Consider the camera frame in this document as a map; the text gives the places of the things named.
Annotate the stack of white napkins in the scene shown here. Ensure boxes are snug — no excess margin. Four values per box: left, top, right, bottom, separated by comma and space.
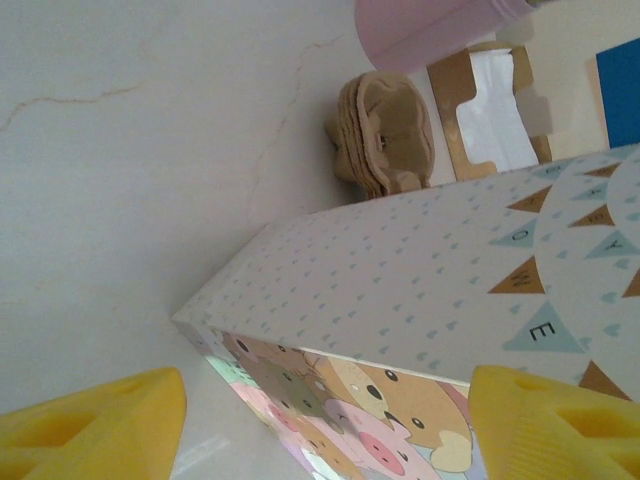
457, 49, 541, 169

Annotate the white cartoon print gift bag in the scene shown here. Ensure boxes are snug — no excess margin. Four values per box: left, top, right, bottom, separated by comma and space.
169, 144, 640, 480

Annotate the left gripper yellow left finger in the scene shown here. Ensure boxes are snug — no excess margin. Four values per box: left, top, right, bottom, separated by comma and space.
0, 367, 189, 480

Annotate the stack of pulp cup carriers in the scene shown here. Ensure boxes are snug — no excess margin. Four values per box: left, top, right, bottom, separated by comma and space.
324, 69, 436, 201

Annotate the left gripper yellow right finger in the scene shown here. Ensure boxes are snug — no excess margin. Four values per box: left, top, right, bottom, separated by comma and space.
467, 364, 640, 480

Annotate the brown cardboard napkin tray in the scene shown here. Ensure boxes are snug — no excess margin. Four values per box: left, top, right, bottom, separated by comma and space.
427, 42, 554, 184

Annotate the pink straw holder cup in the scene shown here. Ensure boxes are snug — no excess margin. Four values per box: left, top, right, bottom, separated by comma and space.
352, 0, 539, 74

